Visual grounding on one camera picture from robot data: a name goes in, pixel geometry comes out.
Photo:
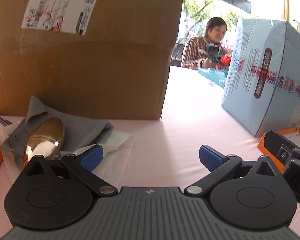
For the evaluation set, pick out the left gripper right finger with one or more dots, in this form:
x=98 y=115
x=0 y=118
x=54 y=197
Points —
x=251 y=195

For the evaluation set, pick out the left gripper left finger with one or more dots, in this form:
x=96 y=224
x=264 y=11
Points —
x=53 y=194

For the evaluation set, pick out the orange shoebox lid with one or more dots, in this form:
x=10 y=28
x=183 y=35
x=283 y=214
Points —
x=290 y=134

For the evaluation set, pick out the gold shoe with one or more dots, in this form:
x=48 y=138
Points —
x=47 y=140

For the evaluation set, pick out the grey cloth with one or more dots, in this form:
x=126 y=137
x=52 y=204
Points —
x=79 y=131

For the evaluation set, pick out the white foam wrapping sheet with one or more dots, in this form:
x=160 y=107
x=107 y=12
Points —
x=116 y=152

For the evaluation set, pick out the light blue cardboard box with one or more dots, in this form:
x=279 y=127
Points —
x=262 y=90

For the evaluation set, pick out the black pen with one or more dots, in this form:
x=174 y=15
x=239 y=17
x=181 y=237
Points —
x=4 y=122

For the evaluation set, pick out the teal flat box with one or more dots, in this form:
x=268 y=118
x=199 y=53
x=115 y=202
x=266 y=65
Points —
x=217 y=76

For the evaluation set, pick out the woman in plaid jacket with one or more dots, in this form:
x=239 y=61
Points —
x=194 y=52

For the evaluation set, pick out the large brown cardboard box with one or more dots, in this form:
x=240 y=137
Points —
x=107 y=59

